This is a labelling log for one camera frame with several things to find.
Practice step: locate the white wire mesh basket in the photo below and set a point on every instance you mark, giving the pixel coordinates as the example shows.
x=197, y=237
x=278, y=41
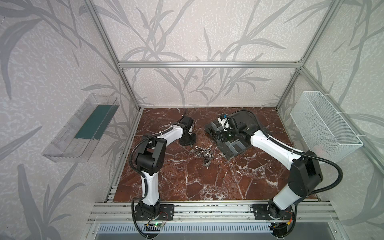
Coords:
x=323, y=128

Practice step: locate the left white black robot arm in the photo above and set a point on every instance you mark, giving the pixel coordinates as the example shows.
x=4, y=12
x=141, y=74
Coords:
x=147, y=159

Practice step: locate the clear plastic wall tray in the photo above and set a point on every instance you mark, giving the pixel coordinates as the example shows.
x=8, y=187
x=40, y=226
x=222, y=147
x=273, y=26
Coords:
x=79, y=137

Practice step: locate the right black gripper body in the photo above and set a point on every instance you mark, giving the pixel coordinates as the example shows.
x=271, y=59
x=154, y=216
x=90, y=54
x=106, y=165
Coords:
x=227, y=133

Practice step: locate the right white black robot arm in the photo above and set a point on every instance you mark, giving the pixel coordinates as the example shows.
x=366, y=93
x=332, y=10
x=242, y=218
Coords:
x=304, y=167

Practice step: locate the grey plastic organizer box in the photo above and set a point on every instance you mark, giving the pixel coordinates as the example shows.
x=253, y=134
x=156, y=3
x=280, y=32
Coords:
x=231, y=149

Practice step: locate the aluminium front rail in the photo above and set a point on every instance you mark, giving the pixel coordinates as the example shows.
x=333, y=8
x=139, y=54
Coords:
x=213, y=211

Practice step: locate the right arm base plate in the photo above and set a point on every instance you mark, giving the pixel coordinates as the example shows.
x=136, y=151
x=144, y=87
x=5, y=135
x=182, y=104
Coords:
x=271, y=213

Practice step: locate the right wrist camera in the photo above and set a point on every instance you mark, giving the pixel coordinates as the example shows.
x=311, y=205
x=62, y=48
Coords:
x=224, y=121

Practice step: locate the aluminium frame crossbar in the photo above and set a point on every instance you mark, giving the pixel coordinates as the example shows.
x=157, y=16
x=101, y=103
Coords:
x=209, y=64

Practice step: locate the pile of screws and nuts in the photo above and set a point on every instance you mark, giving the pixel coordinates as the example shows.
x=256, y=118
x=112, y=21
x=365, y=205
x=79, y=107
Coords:
x=205, y=154

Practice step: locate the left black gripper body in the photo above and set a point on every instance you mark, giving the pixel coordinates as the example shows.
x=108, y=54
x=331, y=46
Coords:
x=187, y=137

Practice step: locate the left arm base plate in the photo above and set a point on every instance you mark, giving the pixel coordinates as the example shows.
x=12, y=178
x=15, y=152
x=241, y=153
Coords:
x=163, y=212

